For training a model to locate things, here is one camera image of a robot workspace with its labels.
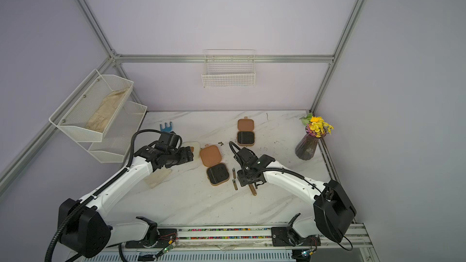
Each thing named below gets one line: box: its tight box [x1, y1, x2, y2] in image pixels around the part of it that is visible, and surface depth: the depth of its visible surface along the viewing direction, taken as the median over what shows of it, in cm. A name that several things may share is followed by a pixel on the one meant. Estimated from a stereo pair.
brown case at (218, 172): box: [199, 143, 230, 187], surface depth 95 cm
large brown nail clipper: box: [248, 183, 258, 196], surface depth 88 cm
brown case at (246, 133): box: [236, 116, 255, 147], surface depth 110 cm
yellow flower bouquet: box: [299, 112, 334, 139], surface depth 84 cm
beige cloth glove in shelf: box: [86, 88, 129, 133], surface depth 81 cm
